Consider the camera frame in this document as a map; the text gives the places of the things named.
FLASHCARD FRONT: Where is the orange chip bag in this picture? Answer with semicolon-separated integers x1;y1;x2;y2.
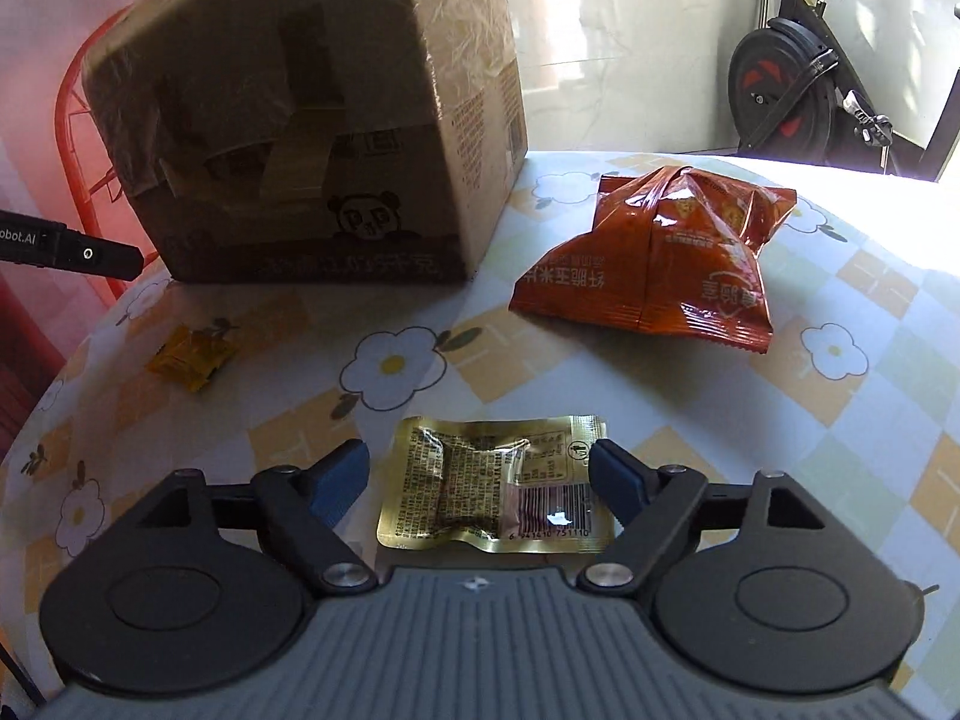
508;165;797;355

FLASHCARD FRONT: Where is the gold foil snack packet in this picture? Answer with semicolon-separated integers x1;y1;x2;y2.
376;414;610;554

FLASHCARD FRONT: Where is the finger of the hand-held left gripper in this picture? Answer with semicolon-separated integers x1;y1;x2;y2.
43;223;145;284

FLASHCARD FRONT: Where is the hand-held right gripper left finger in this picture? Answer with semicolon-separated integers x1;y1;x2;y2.
131;441;378;592

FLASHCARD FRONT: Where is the black exercise bike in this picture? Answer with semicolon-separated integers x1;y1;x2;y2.
729;0;960;182

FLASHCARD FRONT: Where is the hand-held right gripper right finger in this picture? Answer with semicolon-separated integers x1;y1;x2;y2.
577;439;822;590

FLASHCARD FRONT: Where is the small amber candy packet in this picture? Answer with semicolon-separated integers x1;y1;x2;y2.
145;325;235;395

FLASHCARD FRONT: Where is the brown cardboard box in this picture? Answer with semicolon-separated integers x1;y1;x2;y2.
81;0;530;287

